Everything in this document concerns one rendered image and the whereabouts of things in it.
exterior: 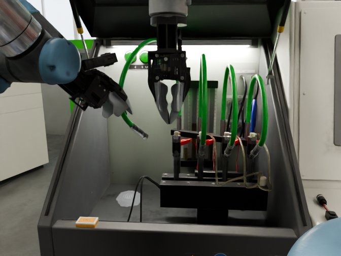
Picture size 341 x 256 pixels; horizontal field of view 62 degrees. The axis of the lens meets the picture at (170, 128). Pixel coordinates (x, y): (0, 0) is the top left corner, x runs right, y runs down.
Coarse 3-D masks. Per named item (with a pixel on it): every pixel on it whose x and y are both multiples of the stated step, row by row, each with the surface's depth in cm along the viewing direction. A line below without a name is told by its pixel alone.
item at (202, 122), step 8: (200, 56) 91; (200, 64) 96; (200, 72) 99; (200, 80) 101; (200, 88) 102; (200, 96) 104; (200, 104) 105; (200, 112) 106; (200, 120) 106; (200, 128) 107; (200, 144) 81; (200, 152) 87
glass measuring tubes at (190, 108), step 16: (192, 80) 112; (208, 80) 112; (192, 96) 114; (208, 96) 116; (192, 112) 116; (208, 112) 117; (192, 128) 117; (208, 128) 118; (192, 144) 118; (192, 160) 120; (208, 160) 120
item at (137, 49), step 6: (144, 42) 83; (150, 42) 86; (156, 42) 90; (138, 48) 80; (132, 54) 79; (132, 60) 79; (126, 66) 77; (126, 72) 76; (120, 78) 75; (120, 84) 75; (180, 114) 111; (126, 120) 79
